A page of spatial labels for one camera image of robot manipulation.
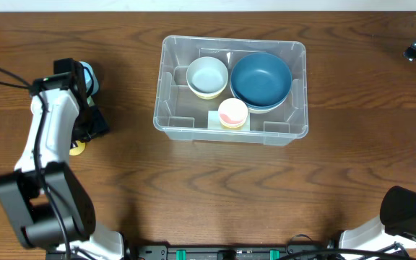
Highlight light blue cup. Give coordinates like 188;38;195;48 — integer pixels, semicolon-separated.
80;61;100;97

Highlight clear plastic storage container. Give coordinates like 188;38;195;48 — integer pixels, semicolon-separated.
153;35;309;146

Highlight light grey small bowl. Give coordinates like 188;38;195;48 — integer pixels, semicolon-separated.
186;56;229;96

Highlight yellow small bowl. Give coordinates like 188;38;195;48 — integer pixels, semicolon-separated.
193;90;222;100

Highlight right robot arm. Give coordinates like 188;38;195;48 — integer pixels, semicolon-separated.
337;186;416;253

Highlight green cup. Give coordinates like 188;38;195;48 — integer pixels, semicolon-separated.
87;96;95;107

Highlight yellow cup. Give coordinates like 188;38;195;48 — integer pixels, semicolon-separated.
220;121;246;129
69;141;86;156

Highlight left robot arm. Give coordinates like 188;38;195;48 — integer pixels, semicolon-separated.
0;58;126;259

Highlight beige large bowl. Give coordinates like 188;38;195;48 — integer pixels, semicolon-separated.
246;97;286;114

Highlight dark blue bowl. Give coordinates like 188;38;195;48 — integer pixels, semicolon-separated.
230;86;291;107
230;53;293;90

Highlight white small bowl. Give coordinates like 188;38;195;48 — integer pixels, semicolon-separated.
187;71;228;93

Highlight right black cable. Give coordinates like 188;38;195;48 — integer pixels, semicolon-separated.
276;233;411;260

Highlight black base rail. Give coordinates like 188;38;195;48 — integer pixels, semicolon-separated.
135;243;324;260

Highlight pink cup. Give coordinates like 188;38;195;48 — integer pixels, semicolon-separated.
218;98;248;124

